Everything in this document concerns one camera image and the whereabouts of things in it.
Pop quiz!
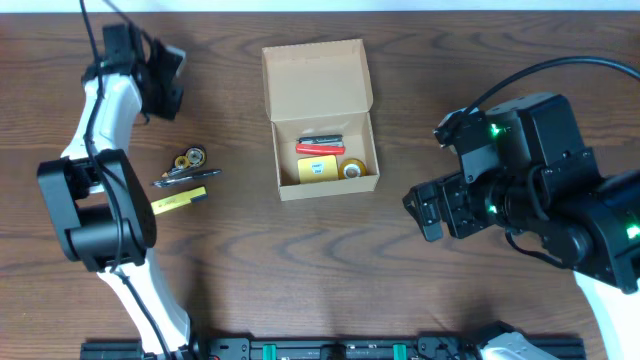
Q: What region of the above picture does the dark pencil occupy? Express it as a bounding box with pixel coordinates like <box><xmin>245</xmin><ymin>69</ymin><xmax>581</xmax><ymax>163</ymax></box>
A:
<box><xmin>161</xmin><ymin>167</ymin><xmax>192</xmax><ymax>178</ymax></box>

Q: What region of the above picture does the yellow sticky note pad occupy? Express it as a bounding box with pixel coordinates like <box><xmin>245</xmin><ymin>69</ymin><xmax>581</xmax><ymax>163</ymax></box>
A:
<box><xmin>297</xmin><ymin>155</ymin><xmax>339</xmax><ymax>184</ymax></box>

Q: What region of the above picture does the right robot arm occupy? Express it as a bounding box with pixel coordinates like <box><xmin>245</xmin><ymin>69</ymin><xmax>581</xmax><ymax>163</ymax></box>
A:
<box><xmin>403</xmin><ymin>93</ymin><xmax>639</xmax><ymax>359</ymax></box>

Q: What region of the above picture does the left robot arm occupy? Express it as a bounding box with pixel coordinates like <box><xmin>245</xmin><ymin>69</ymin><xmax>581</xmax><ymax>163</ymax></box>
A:
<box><xmin>37</xmin><ymin>22</ymin><xmax>205</xmax><ymax>359</ymax></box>

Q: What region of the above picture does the black mounting rail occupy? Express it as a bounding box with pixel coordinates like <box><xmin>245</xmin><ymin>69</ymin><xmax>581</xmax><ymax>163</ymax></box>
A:
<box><xmin>79</xmin><ymin>335</ymin><xmax>586</xmax><ymax>360</ymax></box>

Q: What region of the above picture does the red black stapler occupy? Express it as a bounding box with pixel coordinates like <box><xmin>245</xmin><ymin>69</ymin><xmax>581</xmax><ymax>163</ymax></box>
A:
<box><xmin>295</xmin><ymin>135</ymin><xmax>346</xmax><ymax>156</ymax></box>

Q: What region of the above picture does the brown cardboard box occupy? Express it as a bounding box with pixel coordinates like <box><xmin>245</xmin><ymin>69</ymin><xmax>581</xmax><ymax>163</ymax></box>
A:
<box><xmin>262</xmin><ymin>39</ymin><xmax>380</xmax><ymax>201</ymax></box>

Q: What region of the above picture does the yellow tape roll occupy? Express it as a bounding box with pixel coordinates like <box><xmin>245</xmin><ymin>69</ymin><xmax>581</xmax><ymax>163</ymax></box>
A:
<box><xmin>338</xmin><ymin>158</ymin><xmax>367</xmax><ymax>179</ymax></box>

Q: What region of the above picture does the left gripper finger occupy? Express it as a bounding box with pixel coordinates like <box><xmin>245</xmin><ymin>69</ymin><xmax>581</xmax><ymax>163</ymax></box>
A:
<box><xmin>142</xmin><ymin>94</ymin><xmax>165</xmax><ymax>118</ymax></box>
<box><xmin>160</xmin><ymin>88</ymin><xmax>183</xmax><ymax>121</ymax></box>

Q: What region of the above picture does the correction tape dispenser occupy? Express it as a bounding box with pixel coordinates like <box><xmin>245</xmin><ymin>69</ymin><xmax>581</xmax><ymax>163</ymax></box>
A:
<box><xmin>174</xmin><ymin>146</ymin><xmax>207</xmax><ymax>170</ymax></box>

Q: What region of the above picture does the yellow highlighter marker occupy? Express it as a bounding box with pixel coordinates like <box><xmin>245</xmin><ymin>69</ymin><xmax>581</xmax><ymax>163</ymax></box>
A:
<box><xmin>151</xmin><ymin>186</ymin><xmax>208</xmax><ymax>215</ymax></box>

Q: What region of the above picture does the black pen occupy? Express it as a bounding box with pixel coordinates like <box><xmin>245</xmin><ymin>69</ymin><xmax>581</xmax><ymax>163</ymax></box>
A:
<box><xmin>152</xmin><ymin>169</ymin><xmax>222</xmax><ymax>188</ymax></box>

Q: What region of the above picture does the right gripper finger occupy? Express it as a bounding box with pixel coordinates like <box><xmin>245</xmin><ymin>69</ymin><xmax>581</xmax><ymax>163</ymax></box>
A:
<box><xmin>402</xmin><ymin>182</ymin><xmax>438</xmax><ymax>223</ymax></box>
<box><xmin>420</xmin><ymin>198</ymin><xmax>443</xmax><ymax>242</ymax></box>

